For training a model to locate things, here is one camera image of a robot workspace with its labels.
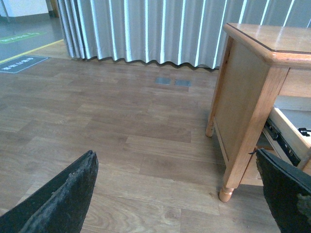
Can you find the wooden nightstand cabinet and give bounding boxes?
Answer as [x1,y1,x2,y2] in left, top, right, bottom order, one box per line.
[206,23,311,202]

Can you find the metal floor socket cover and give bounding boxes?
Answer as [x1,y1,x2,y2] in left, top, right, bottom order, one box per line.
[174,80,191,87]
[155,77,171,85]

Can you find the white wall cabinet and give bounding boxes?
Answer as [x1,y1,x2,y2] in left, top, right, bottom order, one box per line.
[0,0,59,23]

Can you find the wooden drawer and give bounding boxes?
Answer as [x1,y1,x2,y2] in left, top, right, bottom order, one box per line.
[263,96,311,174]

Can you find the grey pleated curtain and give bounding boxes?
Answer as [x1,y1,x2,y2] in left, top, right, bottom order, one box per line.
[57,0,311,68]

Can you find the blue floor sign sticker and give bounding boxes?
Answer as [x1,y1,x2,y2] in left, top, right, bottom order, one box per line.
[0,55,48,74]

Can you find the green floor sign sticker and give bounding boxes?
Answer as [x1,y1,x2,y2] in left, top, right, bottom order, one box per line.
[0,32,46,44]

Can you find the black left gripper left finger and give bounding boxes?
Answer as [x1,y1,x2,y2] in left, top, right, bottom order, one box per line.
[0,150,99,233]

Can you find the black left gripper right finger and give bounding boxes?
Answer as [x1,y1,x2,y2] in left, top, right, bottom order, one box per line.
[256,149,311,233]

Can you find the black drawer slide rail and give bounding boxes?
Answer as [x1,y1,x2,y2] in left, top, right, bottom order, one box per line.
[264,118,301,167]

